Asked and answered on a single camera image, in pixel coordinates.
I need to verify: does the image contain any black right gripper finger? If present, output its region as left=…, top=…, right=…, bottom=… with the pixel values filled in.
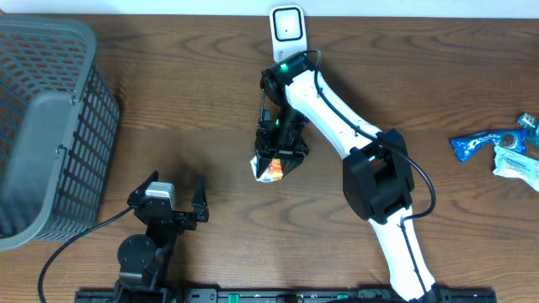
left=254, top=155, right=273, bottom=179
left=280, top=154, right=305, bottom=177

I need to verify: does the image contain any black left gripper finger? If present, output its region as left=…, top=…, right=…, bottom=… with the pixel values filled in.
left=128, top=170, right=158, bottom=205
left=191, top=177, right=208, bottom=210

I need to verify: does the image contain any blue Oreo cookie pack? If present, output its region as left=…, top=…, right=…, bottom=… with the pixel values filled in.
left=450, top=129, right=527, bottom=163

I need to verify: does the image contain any white wet wipes pack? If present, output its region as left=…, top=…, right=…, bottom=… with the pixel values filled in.
left=493, top=146, right=538, bottom=191

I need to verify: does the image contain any teal mouthwash bottle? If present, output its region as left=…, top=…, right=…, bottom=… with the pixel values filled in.
left=517, top=113, right=539, bottom=147

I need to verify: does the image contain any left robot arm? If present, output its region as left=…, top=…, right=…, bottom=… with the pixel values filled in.
left=111, top=172, right=210, bottom=303

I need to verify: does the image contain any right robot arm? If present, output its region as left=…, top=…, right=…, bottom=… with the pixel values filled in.
left=251, top=50, right=436, bottom=302

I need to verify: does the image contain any white barcode scanner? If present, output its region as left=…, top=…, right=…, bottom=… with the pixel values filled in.
left=269, top=5, right=307, bottom=62

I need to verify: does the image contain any grey plastic mesh basket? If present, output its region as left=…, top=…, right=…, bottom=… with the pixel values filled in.
left=1, top=15, right=120, bottom=251

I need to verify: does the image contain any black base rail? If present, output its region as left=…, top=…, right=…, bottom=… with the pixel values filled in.
left=74, top=287, right=498, bottom=303

